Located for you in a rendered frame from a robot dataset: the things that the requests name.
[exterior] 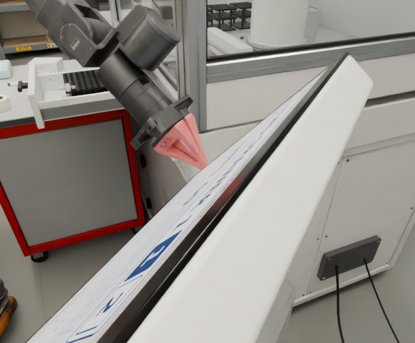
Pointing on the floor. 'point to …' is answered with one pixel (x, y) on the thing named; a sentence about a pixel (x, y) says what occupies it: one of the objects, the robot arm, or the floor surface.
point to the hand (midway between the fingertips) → (201, 163)
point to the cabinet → (335, 207)
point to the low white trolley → (58, 169)
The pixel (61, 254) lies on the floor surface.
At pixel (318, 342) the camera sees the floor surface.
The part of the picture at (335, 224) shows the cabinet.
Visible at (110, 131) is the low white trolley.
